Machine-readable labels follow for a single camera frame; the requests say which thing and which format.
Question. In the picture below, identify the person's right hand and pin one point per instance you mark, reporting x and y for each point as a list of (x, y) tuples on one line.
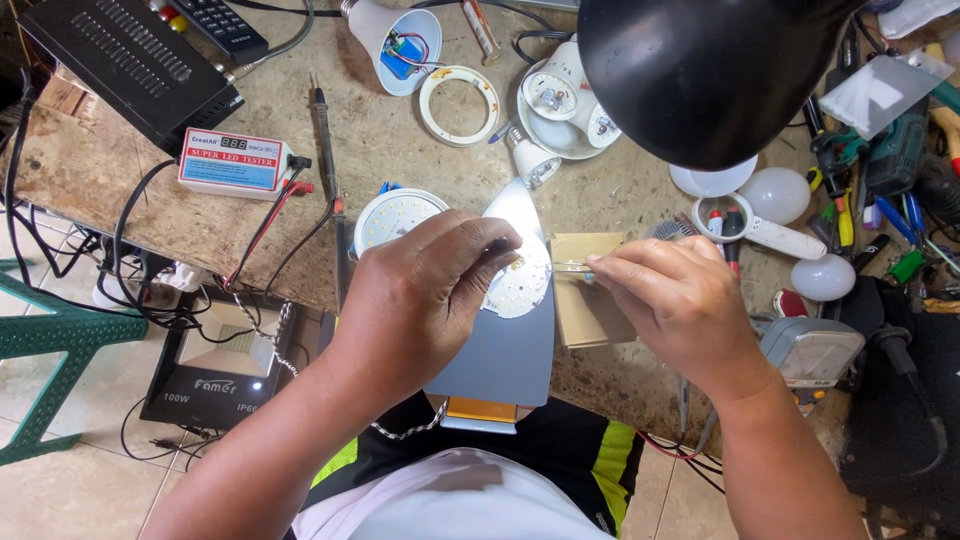
[(682, 307)]

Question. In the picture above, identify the person's left hand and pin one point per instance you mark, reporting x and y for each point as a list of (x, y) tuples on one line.
[(409, 300)]

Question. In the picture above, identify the person's left fingers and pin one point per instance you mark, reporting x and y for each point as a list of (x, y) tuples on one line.
[(487, 240)]

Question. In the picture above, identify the round white LED board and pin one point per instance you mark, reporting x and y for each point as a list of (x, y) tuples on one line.
[(525, 289)]

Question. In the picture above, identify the metal tweezers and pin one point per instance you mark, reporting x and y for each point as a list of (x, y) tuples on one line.
[(568, 265)]

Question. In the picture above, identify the small white spot bulb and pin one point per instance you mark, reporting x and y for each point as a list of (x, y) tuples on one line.
[(534, 159)]

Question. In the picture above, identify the round white LED panel light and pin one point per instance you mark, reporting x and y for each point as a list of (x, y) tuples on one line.
[(390, 214)]

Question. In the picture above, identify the brown cardboard piece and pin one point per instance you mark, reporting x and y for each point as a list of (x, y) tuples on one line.
[(585, 322)]

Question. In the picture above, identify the black test probe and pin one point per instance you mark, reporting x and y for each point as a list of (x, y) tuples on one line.
[(325, 142)]

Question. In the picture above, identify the brown glue tube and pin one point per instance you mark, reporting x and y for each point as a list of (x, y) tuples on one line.
[(481, 30)]

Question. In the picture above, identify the white bulb housing blue circuit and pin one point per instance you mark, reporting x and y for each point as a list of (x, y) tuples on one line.
[(397, 45)]

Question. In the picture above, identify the black and lime shorts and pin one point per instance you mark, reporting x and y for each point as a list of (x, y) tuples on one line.
[(577, 450)]

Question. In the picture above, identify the red test lead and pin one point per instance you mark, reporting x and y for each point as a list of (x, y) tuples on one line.
[(259, 232)]

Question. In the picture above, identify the white bulb dome cover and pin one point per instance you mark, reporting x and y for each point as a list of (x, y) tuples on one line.
[(709, 180), (823, 277), (776, 195)]

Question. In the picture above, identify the red black screwdriver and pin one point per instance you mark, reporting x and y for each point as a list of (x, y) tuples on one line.
[(732, 232)]

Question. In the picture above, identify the black desk lamp shade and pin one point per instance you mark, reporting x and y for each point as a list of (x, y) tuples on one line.
[(690, 82)]

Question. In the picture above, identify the white shirt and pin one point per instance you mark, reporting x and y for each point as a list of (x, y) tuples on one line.
[(465, 499)]

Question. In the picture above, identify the white LED tester box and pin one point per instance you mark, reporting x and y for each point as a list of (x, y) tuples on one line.
[(232, 161)]

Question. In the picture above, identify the white magnifying glass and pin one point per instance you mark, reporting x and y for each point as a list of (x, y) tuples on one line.
[(780, 236)]

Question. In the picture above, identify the black flood light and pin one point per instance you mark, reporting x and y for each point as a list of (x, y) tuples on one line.
[(217, 375)]

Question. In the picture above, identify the red and white small device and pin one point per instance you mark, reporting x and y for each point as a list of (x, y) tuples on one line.
[(789, 304)]

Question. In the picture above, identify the white power strip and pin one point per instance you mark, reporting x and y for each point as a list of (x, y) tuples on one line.
[(176, 279)]

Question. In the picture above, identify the black remote control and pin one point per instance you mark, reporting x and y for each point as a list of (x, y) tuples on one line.
[(217, 26)]

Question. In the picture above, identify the grey soldering station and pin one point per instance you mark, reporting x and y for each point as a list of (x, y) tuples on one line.
[(814, 352)]

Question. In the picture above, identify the black set-top box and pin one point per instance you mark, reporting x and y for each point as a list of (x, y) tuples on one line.
[(127, 67)]

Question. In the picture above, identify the heap of hand tools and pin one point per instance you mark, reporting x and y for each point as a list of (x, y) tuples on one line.
[(900, 195)]

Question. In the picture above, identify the clear plastic bag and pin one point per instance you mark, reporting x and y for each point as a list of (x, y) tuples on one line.
[(877, 94)]

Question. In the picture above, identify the green plastic chair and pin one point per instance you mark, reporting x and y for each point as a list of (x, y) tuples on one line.
[(67, 337)]

